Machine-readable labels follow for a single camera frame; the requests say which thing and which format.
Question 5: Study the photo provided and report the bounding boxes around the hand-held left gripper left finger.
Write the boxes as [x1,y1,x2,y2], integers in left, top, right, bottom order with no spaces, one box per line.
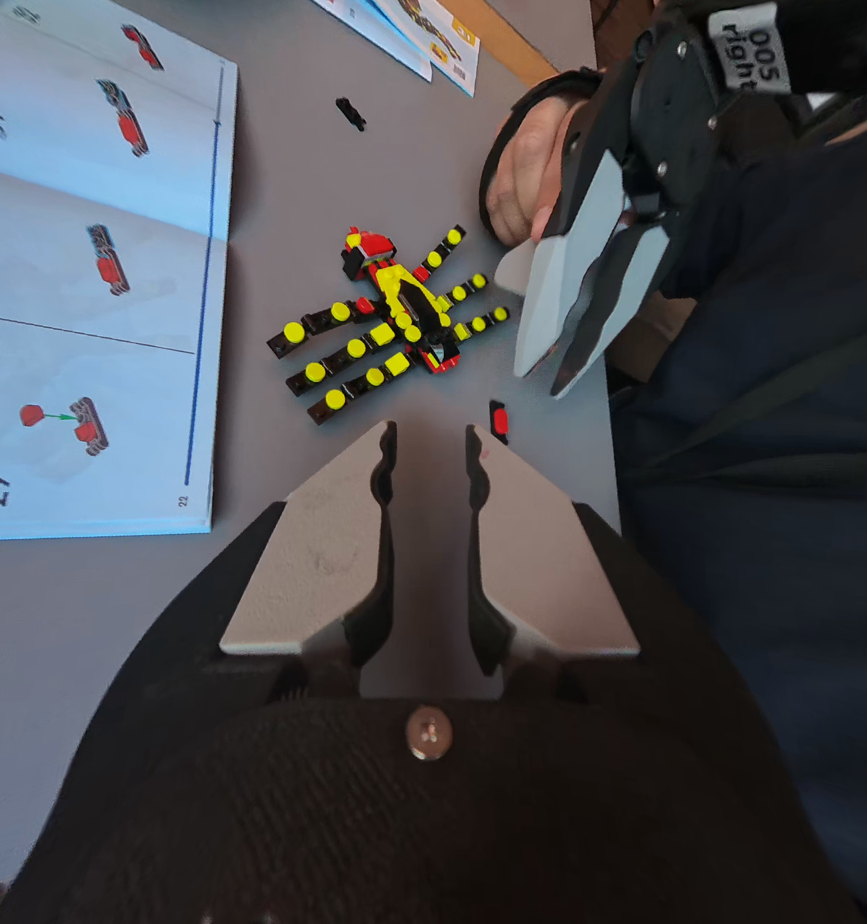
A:
[219,420,398,668]

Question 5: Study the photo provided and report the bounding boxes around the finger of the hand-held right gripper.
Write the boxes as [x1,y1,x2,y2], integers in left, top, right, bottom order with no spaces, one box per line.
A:
[493,148,633,380]
[551,220,673,399]

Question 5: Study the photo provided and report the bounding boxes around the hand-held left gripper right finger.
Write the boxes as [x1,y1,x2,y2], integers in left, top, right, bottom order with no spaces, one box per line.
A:
[464,423,641,677]

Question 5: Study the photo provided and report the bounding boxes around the black yellow red lego spider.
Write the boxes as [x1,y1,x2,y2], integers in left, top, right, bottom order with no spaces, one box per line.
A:
[266,224,512,427]

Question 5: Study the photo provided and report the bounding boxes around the yellow print lego leaflet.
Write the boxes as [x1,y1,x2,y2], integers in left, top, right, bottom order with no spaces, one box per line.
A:
[372,0,481,97]

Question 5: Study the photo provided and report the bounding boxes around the white blue lego leaflet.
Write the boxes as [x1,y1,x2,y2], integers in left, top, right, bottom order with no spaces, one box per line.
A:
[311,0,434,82]

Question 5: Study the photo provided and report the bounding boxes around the open lego instruction booklet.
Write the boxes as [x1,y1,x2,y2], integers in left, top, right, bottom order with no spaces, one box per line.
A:
[0,0,239,542]

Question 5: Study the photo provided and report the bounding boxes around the person's right hand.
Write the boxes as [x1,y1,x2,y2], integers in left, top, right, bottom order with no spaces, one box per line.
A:
[486,97,587,246]

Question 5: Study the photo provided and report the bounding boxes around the wooden panel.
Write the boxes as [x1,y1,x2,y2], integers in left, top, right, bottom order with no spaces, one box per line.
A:
[462,0,558,88]

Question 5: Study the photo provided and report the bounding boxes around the person's dark navy clothing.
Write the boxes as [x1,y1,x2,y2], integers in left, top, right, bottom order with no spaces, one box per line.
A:
[605,94,867,924]

